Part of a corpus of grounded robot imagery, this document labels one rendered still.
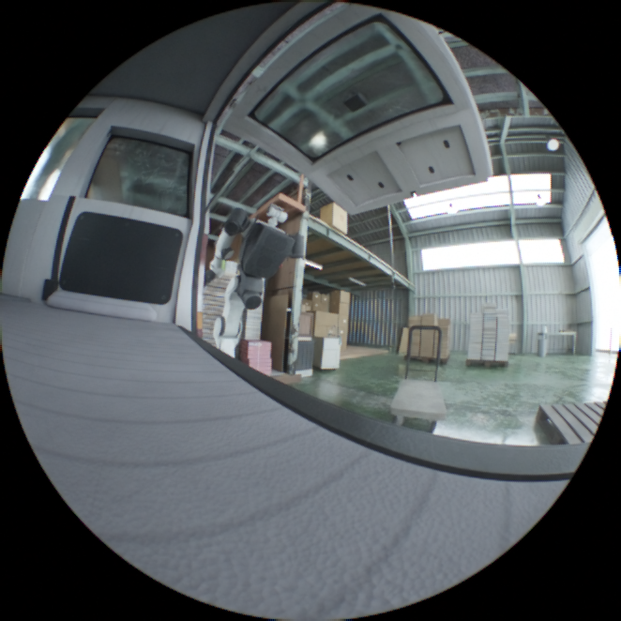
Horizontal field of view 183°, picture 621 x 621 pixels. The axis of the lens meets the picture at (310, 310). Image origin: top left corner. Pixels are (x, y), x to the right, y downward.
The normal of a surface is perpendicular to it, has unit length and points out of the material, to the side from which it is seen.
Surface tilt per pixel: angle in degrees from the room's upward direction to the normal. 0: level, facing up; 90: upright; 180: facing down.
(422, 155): 166
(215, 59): 178
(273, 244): 126
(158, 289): 90
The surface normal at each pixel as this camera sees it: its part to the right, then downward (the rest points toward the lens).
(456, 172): -0.25, 0.94
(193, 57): -0.05, 0.99
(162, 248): 0.69, -0.01
